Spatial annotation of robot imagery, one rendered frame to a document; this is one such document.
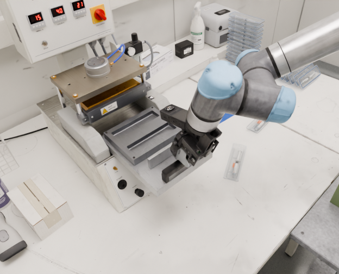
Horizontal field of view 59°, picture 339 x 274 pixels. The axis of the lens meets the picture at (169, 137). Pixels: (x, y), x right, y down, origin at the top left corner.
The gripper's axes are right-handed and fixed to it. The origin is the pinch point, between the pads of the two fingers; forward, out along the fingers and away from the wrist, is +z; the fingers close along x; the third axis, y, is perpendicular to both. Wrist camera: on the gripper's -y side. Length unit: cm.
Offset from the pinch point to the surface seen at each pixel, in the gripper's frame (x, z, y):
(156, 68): 44, 40, -57
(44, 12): -7, -9, -59
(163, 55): 51, 37, -60
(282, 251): 55, 87, 53
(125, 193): -12.5, 23.7, -6.0
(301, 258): 59, 84, 62
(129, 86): 6.1, 5.8, -31.7
